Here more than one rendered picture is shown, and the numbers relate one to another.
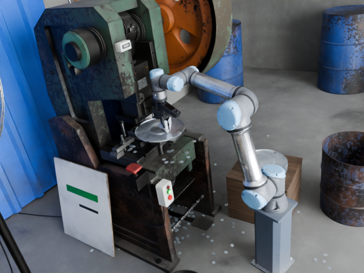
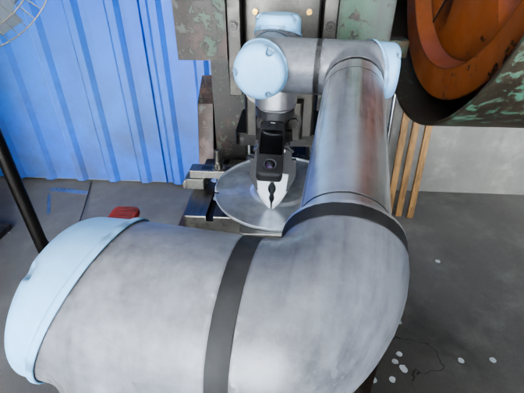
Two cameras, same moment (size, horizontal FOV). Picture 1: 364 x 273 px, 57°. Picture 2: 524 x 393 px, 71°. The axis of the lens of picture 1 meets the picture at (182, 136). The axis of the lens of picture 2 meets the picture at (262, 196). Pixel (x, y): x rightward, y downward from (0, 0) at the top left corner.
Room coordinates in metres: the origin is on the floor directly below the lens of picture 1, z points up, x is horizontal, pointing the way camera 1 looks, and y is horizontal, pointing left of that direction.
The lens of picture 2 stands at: (1.30, -0.43, 1.22)
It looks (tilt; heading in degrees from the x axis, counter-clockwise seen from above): 33 degrees down; 56
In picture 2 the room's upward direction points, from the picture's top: straight up
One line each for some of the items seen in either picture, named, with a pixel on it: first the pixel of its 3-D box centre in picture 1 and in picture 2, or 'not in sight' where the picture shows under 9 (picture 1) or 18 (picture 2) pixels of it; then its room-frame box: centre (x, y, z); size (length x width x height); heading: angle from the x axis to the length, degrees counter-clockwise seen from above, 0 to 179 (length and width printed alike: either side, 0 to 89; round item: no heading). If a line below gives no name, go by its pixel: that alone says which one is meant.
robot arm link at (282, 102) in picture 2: (159, 94); (274, 96); (1.68, 0.09, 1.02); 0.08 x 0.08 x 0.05
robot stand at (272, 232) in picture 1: (272, 234); not in sight; (1.34, -0.42, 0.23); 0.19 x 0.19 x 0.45; 40
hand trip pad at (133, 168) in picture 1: (134, 173); (125, 228); (1.41, 0.26, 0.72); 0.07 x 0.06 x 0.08; 52
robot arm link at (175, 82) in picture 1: (173, 82); (277, 65); (1.63, 0.00, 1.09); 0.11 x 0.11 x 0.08; 43
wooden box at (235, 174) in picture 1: (265, 187); not in sight; (1.82, -0.52, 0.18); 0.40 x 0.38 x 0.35; 56
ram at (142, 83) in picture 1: (137, 86); (281, 62); (1.79, 0.21, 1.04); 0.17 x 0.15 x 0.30; 52
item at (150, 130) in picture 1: (160, 129); (279, 189); (1.73, 0.12, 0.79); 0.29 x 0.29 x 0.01
